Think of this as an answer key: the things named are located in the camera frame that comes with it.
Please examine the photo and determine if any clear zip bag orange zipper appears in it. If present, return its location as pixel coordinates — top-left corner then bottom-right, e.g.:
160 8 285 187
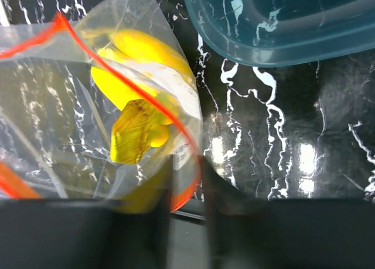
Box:
0 0 204 214

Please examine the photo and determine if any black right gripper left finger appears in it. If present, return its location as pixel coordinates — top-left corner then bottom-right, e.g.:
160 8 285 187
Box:
1 158 173 268

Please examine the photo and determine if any teal transparent plastic container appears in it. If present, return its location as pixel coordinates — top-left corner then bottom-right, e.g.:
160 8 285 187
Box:
184 0 374 67

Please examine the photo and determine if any yellow toy banana bunch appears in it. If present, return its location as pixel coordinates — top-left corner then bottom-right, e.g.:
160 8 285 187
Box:
80 28 195 214

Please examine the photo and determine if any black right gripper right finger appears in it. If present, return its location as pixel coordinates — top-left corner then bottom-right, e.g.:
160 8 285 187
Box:
201 159 374 268

